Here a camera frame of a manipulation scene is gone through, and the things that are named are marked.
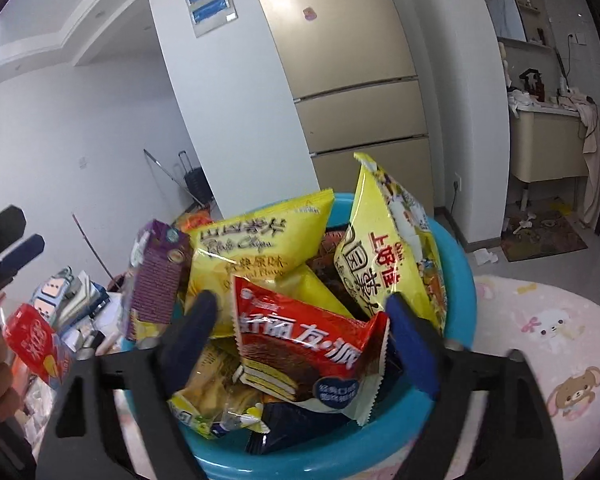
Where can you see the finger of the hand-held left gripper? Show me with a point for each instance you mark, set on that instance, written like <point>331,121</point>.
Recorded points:
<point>22,255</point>
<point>2,227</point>

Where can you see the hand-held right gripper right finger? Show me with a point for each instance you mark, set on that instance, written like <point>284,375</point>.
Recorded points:
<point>415,350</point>

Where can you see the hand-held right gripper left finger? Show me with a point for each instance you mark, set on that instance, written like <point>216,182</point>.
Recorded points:
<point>190,345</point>

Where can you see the blue plastic basin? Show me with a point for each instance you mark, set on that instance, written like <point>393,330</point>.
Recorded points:
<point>457,300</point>

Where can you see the purple snack box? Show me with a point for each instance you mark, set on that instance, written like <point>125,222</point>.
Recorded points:
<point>155,285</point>

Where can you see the yellow potato chips bag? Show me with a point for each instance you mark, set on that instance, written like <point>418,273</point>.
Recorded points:
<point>380,270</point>
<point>260,260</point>

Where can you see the red chocolate pie packet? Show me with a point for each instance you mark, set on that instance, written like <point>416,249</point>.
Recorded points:
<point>290,340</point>

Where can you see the orange red snack bag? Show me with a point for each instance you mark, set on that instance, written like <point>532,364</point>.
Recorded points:
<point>195,221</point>

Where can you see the dark blue chips bag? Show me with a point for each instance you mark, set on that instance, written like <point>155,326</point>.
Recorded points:
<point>295,430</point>

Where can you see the person's left hand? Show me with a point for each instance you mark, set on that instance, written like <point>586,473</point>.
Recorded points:
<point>0,390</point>

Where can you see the red soda bottle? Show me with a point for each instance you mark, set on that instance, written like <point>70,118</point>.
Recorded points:
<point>32,342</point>

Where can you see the blue white box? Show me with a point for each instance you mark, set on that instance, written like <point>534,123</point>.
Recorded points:
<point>55,292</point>

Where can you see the clear biscuit packet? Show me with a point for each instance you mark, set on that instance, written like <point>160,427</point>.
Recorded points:
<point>215,395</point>

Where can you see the white tissue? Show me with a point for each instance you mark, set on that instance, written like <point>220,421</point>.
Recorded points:
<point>485,256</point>

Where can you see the dark brown snack bag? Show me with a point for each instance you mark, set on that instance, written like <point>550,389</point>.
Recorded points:
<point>330,265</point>

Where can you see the black suitcase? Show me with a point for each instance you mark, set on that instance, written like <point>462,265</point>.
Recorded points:
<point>196,185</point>

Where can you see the grey mop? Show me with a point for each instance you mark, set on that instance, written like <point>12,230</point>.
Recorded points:
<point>172,176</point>

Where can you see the brown door mat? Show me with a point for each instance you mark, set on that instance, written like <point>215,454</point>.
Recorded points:
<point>545,237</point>

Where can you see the gold refrigerator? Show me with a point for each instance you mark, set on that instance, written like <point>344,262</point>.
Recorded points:
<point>350,125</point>

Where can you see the beige vanity cabinet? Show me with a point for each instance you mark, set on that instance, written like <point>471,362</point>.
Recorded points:
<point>545,145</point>

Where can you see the beige hanging towel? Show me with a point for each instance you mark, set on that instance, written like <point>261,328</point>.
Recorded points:
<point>592,160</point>

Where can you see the bathroom mirror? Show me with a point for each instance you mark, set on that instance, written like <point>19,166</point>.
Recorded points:
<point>505,10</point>

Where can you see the pink fridge magnet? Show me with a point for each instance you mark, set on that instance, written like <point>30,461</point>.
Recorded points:
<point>309,13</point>

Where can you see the white wall socket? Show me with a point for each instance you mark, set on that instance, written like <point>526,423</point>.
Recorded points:
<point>456,182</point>

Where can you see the grey wall electrical panel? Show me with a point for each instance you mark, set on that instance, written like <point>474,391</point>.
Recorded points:
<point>210,2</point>

